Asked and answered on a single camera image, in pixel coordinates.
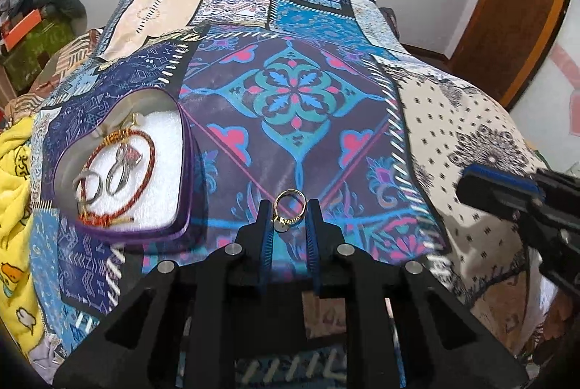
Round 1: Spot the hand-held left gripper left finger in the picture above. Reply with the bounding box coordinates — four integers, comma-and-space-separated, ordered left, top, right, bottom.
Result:
53, 199, 275, 389

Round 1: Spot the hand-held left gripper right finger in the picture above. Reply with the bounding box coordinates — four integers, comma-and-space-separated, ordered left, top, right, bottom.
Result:
304, 199, 529, 389

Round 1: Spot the silver ring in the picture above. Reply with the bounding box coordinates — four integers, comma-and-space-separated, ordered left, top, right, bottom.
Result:
72, 170, 106, 204
105, 161, 133, 195

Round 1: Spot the pink wall sticker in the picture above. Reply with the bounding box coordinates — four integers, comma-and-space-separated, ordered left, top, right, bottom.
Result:
550, 41, 580, 91

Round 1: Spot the blue patchwork blanket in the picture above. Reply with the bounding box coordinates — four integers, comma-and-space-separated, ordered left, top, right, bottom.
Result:
27, 0, 551, 389

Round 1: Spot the yellow cartoon blanket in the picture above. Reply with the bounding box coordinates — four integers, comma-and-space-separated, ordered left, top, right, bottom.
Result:
0, 116, 51, 351

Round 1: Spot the silver pendant earring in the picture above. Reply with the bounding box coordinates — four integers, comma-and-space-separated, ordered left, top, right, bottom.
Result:
115, 143, 144, 169

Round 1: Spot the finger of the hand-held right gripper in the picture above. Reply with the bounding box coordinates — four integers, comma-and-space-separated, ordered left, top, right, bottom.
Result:
456, 170, 542, 218
467, 165, 543, 193

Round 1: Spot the red braided bracelet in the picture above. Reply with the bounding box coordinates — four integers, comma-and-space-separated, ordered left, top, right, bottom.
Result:
78, 126, 158, 227

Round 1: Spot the wooden door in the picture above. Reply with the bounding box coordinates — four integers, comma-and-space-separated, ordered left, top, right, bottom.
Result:
446, 0, 572, 109

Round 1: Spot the purple heart-shaped box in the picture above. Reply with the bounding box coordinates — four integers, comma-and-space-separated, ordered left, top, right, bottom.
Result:
53, 89, 196, 243

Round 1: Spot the gold ring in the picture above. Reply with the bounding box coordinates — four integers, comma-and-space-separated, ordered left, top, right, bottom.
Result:
270, 189, 309, 232

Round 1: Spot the orange box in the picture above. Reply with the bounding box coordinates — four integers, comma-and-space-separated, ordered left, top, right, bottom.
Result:
0, 8, 44, 55

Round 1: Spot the green patterned box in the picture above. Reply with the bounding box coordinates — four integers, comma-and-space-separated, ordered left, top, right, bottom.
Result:
0, 20, 76, 96

